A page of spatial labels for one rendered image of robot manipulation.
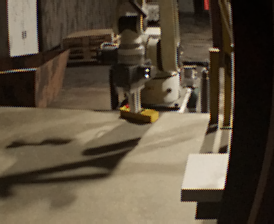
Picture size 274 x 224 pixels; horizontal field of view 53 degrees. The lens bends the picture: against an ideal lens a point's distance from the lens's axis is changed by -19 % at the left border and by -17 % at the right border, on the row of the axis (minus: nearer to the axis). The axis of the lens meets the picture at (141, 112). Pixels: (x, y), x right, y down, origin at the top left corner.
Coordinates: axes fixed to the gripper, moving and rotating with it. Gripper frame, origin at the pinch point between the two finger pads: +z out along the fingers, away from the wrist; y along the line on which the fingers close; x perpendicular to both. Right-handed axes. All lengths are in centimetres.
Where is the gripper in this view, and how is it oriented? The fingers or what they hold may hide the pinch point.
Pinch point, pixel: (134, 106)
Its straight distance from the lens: 205.9
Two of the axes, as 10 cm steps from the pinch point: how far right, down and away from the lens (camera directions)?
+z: 0.5, 9.2, 4.0
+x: 8.1, 1.9, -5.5
